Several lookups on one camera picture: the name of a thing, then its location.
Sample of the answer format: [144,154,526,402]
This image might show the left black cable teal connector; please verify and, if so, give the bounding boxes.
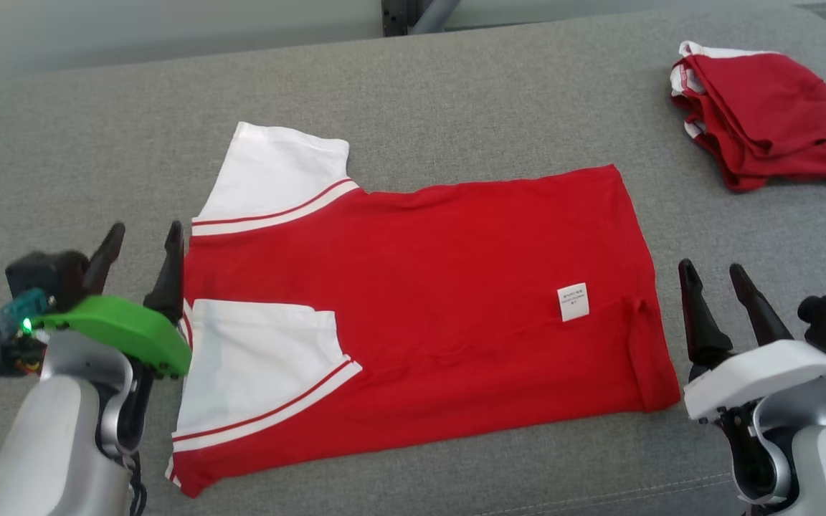
[0,287,55,516]

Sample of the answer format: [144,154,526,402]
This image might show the red white jersey shirt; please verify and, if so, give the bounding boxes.
[164,120,683,499]

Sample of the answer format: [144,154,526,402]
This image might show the grey partition post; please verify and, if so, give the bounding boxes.
[381,0,460,37]

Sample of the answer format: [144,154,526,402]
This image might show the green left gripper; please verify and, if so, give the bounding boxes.
[33,219,194,378]

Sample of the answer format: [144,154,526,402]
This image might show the red white-striped shorts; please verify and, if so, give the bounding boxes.
[670,41,826,193]

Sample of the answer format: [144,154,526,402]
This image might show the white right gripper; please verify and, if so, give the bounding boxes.
[677,258,826,423]

